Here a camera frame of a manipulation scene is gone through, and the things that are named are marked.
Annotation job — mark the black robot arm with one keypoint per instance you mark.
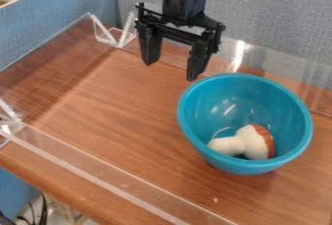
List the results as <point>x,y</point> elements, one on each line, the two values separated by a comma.
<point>184,9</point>

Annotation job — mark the clear acrylic left barrier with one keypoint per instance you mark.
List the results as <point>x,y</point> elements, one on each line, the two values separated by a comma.
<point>37,81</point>

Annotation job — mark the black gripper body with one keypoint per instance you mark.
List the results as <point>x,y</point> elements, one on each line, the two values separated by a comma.
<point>157,26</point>

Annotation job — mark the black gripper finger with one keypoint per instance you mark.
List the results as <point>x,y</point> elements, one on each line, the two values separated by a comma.
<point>199,59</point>
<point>151,41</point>

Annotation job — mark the clear acrylic corner bracket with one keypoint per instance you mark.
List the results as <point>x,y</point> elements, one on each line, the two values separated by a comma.
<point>116,37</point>

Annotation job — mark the blue plastic bowl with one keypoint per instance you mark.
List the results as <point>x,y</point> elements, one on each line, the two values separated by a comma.
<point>221,103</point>

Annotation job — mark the white brown toy mushroom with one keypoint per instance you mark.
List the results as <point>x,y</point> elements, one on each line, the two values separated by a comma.
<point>252,141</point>

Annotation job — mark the clear acrylic front barrier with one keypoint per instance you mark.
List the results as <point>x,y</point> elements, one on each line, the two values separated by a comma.
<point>145,195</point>

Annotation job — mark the clear acrylic barrier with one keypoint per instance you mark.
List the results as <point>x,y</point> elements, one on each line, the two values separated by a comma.
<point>37,81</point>
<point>306,77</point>
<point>145,195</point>

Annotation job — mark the clear acrylic back barrier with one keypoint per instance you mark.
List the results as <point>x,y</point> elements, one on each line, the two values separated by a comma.
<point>306,77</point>

